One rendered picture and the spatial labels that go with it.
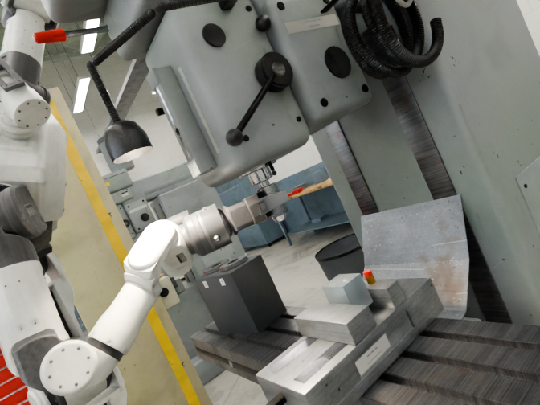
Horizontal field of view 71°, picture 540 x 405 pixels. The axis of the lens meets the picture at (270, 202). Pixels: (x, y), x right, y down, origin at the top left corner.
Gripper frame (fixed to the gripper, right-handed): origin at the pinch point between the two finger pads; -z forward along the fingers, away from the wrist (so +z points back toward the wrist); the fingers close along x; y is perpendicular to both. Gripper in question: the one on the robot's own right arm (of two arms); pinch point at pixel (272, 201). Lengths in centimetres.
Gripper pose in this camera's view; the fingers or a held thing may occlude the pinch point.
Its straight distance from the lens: 79.3
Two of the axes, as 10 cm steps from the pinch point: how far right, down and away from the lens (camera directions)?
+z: -9.0, 4.1, -1.3
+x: -1.4, 0.1, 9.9
